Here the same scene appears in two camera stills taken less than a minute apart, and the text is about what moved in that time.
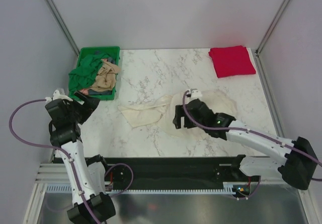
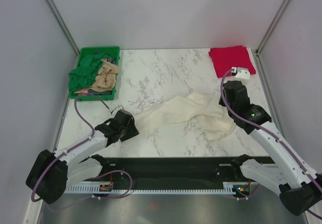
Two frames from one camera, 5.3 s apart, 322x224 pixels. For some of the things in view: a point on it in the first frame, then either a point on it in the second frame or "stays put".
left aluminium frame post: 58,15 stays put
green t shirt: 84,78 stays put
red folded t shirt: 232,61 stays put
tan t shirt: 106,78 stays put
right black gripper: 179,113 → 224,94
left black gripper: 88,107 → 133,131
